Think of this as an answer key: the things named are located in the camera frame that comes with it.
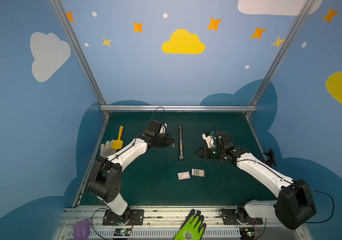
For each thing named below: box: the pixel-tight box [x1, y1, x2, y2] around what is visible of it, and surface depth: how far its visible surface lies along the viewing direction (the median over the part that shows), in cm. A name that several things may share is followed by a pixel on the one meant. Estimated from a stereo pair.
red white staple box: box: [177, 171, 191, 180], surface depth 90 cm
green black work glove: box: [173, 209, 207, 240], surface depth 72 cm
